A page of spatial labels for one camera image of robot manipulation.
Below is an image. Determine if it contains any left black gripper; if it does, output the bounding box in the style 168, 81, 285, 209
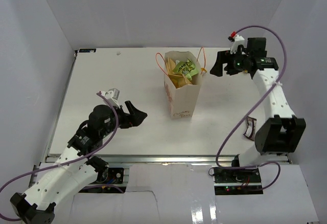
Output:
101, 100, 147, 138

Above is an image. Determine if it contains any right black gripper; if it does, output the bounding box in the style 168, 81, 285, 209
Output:
211, 48, 252, 77

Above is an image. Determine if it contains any green candy packet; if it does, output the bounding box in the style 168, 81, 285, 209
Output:
173, 59, 198, 77

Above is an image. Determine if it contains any yellow chips bag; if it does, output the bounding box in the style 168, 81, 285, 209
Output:
165, 58, 192, 88

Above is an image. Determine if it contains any light green snack packet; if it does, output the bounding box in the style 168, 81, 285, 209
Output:
182, 71, 192, 81

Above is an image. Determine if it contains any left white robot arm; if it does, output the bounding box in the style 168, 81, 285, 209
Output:
10, 101, 147, 223

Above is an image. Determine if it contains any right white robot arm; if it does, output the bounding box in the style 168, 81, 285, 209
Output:
210, 33, 306, 183

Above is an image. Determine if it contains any cream paper bag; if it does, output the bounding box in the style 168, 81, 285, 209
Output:
155, 51, 207, 120

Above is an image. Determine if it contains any brown chocolate wrapper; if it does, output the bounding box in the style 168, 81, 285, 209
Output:
243, 116, 257, 141

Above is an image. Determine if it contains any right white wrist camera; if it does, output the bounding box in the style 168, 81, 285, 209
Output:
228, 32, 245, 54

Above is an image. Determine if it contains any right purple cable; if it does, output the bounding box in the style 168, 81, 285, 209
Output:
216, 25, 287, 191

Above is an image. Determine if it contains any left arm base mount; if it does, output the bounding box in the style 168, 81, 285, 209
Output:
79, 168, 126, 194

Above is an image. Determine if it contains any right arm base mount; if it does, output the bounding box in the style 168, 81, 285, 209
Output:
208, 167, 263, 196

